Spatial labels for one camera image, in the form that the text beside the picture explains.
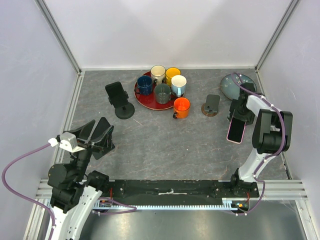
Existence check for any black round-base phone stand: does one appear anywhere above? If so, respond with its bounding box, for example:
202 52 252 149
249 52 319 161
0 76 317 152
108 91 135 120

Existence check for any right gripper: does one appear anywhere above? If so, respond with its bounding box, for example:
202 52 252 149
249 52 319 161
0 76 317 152
227 98 255 126

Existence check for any pink case smartphone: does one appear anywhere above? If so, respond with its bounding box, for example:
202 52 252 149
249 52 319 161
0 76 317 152
226 117 246 144

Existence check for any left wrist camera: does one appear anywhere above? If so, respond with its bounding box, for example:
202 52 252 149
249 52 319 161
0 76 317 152
48 132 85 153

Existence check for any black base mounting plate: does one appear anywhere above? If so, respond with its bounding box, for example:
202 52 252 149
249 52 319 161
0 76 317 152
102 179 260 206

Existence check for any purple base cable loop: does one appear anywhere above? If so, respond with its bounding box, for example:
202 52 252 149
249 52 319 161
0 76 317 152
92 197 138 216

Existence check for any cream mug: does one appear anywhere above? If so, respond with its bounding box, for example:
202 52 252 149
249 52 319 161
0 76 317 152
150 65 166 85

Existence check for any yellow mug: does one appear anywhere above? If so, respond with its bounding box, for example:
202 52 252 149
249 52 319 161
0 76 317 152
164 67 181 86

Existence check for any black angled phone stand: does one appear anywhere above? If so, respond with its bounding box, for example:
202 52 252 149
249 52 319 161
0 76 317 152
91 119 116 160

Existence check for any light blue white mug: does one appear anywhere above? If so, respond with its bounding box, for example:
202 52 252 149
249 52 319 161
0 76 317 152
171 75 187 98

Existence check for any grey glass mug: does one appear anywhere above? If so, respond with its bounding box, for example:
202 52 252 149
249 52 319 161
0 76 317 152
154 83 177 105

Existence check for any blue ceramic plate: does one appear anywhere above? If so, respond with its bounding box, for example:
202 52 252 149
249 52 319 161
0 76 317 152
219 73 257 100

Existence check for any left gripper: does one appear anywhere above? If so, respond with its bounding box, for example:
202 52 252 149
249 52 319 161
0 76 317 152
66 118 114 181

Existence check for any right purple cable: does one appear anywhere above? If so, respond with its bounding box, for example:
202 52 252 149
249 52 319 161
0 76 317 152
231 72 288 216

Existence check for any slotted cable duct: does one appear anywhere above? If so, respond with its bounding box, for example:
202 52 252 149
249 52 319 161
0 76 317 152
92 200 240 212

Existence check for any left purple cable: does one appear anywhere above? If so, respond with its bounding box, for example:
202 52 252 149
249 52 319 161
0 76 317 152
1 143 56 240

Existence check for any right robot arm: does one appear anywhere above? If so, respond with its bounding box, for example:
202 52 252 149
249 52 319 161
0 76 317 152
226 82 293 197

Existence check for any dark blue mug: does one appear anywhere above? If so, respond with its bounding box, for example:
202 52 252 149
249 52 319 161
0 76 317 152
134 75 153 96

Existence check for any black phone on stand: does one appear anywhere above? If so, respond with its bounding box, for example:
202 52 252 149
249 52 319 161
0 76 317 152
105 81 129 109

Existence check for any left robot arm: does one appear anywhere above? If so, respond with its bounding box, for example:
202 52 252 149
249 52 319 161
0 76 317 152
47 117 115 240

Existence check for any orange mug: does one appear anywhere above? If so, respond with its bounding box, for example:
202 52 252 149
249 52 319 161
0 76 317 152
172 97 191 119

